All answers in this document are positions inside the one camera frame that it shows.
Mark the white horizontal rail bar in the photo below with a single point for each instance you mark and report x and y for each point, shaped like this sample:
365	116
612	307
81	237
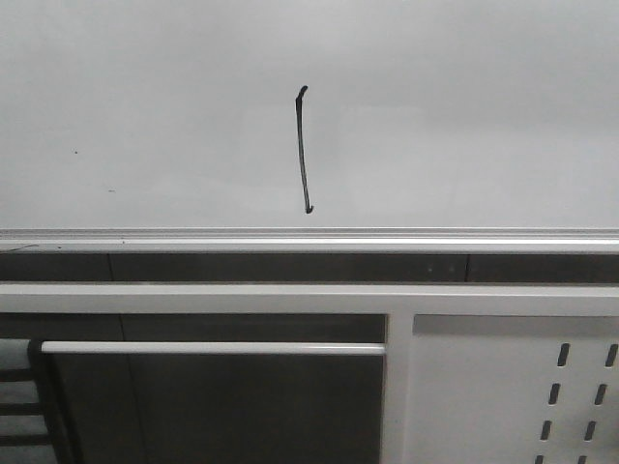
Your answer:
212	348

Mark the white metal pegboard stand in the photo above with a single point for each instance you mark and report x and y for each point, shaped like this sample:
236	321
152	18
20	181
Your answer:
474	374

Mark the black slatted chair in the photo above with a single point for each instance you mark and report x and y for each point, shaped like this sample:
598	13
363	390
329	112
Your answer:
33	428

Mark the white whiteboard with aluminium frame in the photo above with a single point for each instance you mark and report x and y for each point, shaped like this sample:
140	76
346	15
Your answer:
310	125

